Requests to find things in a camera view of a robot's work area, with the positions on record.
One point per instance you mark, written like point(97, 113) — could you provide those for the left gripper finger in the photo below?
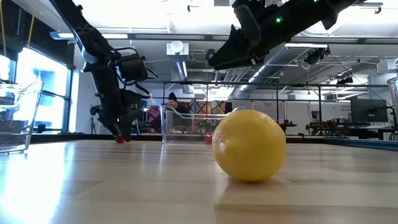
point(129, 127)
point(112, 127)

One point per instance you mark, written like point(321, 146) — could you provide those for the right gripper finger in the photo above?
point(233, 53)

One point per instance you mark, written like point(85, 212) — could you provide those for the small red bell pepper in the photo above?
point(209, 137)
point(119, 140)

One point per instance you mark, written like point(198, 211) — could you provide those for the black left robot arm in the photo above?
point(93, 40)

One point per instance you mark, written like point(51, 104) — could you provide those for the black tripod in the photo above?
point(92, 124)

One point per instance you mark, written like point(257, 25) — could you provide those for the clear plastic bin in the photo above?
point(174, 124)
point(18, 109)
point(393, 93)

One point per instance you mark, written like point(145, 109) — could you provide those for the person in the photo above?
point(177, 107)

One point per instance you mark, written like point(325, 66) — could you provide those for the black ceiling spotlight cluster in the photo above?
point(315, 56)

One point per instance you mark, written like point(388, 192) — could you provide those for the colourful patterned banner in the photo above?
point(202, 107)

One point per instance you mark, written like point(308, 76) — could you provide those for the yellow lemon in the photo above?
point(248, 145)

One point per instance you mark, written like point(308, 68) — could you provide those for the black ceiling track light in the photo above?
point(373, 4)

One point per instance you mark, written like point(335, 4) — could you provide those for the black background monitor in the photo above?
point(368, 110)

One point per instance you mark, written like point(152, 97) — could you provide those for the black ceiling camera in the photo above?
point(210, 53)

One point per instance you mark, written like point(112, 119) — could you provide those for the silver ceiling duct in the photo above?
point(273, 65)

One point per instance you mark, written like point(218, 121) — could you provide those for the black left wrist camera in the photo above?
point(133, 68)

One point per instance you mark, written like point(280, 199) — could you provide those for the black metal table frame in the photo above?
point(68, 137)

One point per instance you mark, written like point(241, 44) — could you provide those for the black metal rack frame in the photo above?
point(311, 84)

